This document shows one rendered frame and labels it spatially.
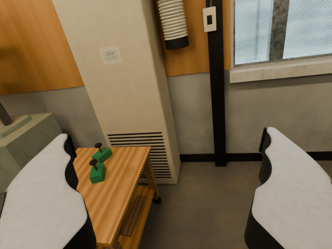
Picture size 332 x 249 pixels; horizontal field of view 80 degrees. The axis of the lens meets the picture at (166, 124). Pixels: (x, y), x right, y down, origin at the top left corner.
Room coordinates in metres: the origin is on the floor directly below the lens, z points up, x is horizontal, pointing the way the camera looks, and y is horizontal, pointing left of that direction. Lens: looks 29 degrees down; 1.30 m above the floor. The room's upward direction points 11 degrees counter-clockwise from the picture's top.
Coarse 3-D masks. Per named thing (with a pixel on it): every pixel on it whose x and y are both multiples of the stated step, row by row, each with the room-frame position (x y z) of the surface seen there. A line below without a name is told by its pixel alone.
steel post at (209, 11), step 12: (216, 0) 1.34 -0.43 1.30; (204, 12) 1.34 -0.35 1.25; (216, 12) 1.34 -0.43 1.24; (204, 24) 1.34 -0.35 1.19; (216, 24) 1.34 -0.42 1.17; (216, 36) 1.34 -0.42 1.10; (216, 48) 1.35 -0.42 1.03; (216, 60) 1.35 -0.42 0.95; (216, 72) 1.35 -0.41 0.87; (216, 84) 1.35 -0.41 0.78; (216, 96) 1.35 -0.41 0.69; (216, 108) 1.35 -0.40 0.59; (216, 120) 1.35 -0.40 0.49; (216, 132) 1.35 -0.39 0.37; (216, 144) 1.35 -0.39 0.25; (216, 156) 1.36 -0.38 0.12
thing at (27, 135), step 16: (0, 112) 1.44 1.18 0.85; (0, 128) 1.40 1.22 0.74; (16, 128) 1.42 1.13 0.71; (32, 128) 1.41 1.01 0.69; (48, 128) 1.53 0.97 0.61; (0, 144) 1.22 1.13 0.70; (16, 144) 1.25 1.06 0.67; (32, 144) 1.34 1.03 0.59; (0, 160) 1.22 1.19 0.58; (16, 160) 1.19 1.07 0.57; (0, 176) 1.25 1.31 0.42; (0, 192) 1.29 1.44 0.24
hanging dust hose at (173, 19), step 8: (160, 0) 1.34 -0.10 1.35; (168, 0) 1.31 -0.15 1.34; (176, 0) 1.31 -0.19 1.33; (160, 8) 1.34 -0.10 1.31; (168, 8) 1.32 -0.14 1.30; (176, 8) 1.31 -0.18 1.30; (160, 16) 1.38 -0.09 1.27; (168, 16) 1.31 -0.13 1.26; (176, 16) 1.31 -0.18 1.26; (184, 16) 1.34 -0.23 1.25; (168, 24) 1.31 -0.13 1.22; (176, 24) 1.31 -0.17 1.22; (184, 24) 1.35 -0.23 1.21; (168, 32) 1.32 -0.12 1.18; (176, 32) 1.30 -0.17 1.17; (184, 32) 1.32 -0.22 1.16; (168, 40) 1.32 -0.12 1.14; (176, 40) 1.30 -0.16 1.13; (184, 40) 1.31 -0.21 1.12; (168, 48) 1.33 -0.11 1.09; (176, 48) 1.30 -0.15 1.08
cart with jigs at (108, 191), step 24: (96, 144) 1.08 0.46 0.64; (96, 168) 0.91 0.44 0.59; (120, 168) 0.94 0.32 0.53; (144, 168) 1.07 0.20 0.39; (96, 192) 0.79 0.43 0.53; (120, 192) 0.76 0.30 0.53; (144, 192) 1.05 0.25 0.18; (96, 216) 0.63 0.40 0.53; (120, 216) 0.61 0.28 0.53; (144, 216) 0.85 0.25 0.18; (96, 240) 0.52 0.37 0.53; (120, 240) 0.72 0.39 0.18
